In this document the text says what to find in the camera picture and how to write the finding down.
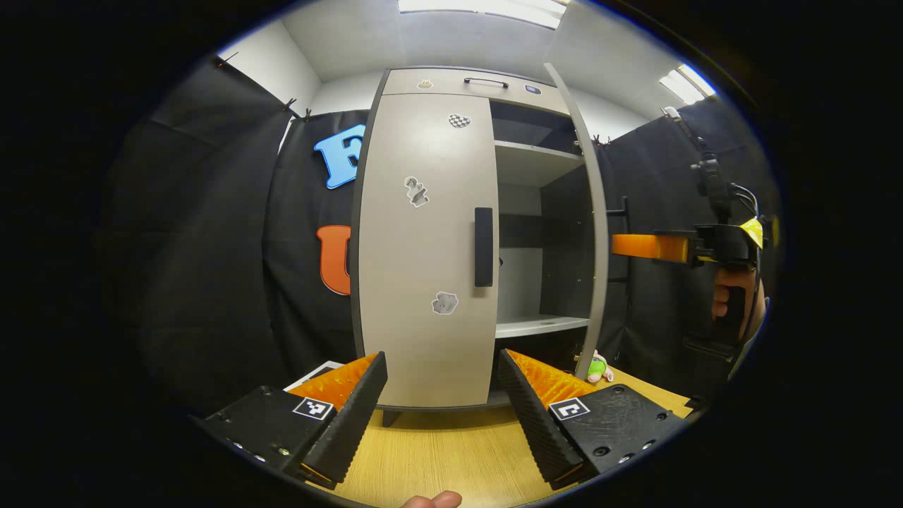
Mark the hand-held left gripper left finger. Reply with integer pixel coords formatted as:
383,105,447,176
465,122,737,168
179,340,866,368
194,351,389,489

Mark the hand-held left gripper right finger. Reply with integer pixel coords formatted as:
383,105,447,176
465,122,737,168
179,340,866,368
498,349,689,491

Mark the black door handle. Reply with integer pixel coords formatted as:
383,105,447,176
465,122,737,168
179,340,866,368
473,207,495,289
607,195,631,284

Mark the grey cabinet door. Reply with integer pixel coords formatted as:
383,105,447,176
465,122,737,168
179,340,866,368
351,92,501,411
543,62,610,382

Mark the grey double-door shoe cabinet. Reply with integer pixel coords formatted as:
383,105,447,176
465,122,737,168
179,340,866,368
351,62,630,428

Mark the grey low cabinet shelf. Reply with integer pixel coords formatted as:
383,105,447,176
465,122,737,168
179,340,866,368
495,315,590,340

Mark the grey high cabinet shelf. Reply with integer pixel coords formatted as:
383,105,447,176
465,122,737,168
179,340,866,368
493,140,587,188

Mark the white photo card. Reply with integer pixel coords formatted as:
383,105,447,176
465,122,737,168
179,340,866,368
283,361,345,393

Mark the black backdrop cloth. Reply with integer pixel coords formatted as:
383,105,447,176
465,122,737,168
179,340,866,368
591,95,784,406
106,56,371,417

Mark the small pink green plush toy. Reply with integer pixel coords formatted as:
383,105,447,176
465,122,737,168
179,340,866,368
585,350,615,385

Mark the small ceiling light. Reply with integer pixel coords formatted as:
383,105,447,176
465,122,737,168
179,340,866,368
659,63,717,106

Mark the long ceiling light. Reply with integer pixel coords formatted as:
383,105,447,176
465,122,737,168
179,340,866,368
398,0,569,30

